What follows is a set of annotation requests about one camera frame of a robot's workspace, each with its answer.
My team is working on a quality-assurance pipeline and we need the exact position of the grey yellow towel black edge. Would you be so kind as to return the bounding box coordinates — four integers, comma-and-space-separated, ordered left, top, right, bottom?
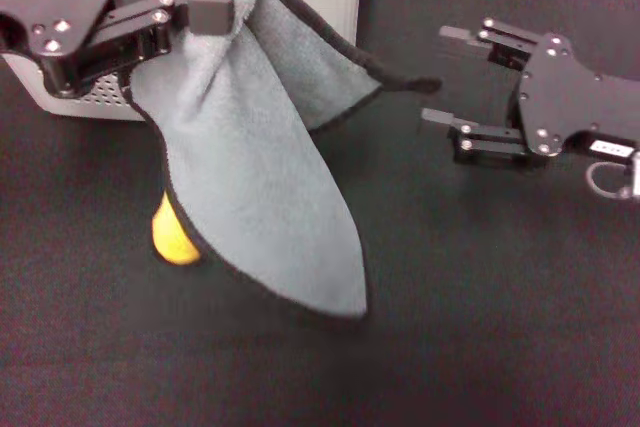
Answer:
122, 0, 444, 322

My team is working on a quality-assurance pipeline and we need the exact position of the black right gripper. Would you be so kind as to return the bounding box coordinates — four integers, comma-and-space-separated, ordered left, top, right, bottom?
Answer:
420, 16, 640, 169

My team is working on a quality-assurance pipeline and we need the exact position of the right gripper grey cable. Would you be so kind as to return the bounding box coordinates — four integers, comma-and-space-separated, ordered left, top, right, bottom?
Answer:
585, 161, 632, 199

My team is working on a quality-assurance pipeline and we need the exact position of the black tablecloth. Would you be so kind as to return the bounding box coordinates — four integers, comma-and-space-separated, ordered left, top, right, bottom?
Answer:
0, 0, 640, 427

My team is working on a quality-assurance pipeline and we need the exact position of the right gripper silver cable plug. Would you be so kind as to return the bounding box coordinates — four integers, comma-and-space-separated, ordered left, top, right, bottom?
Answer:
617, 150, 640, 201

